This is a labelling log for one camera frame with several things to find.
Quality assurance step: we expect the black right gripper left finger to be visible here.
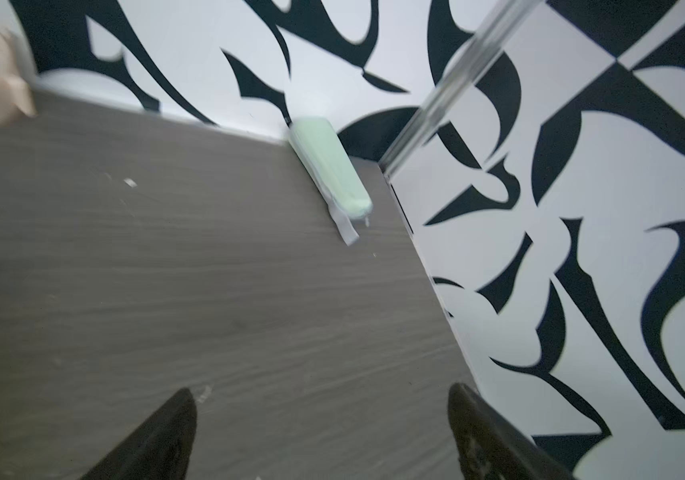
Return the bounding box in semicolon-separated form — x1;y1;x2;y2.
84;388;198;480

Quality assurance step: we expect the mint green glasses case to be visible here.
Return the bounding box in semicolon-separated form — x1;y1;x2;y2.
288;117;373;246

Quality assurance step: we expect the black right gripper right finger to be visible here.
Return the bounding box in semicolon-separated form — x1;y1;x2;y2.
447;382;573;479

